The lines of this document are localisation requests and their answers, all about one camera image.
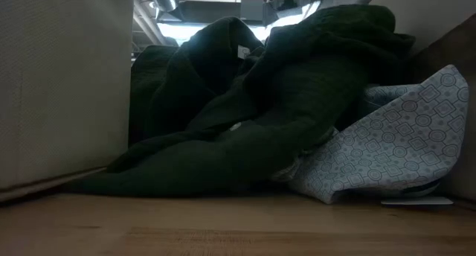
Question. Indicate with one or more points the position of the dark grey trousers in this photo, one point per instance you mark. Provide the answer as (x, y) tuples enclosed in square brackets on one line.
[(148, 85)]

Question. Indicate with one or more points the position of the light blue patterned shirt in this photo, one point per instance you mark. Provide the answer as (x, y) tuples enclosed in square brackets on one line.
[(401, 137)]

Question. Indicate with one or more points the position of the dark green garment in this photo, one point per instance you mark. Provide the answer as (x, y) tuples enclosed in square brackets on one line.
[(297, 99)]

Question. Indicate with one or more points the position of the bright ceiling light panel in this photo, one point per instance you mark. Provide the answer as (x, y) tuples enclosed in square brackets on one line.
[(178, 31)]

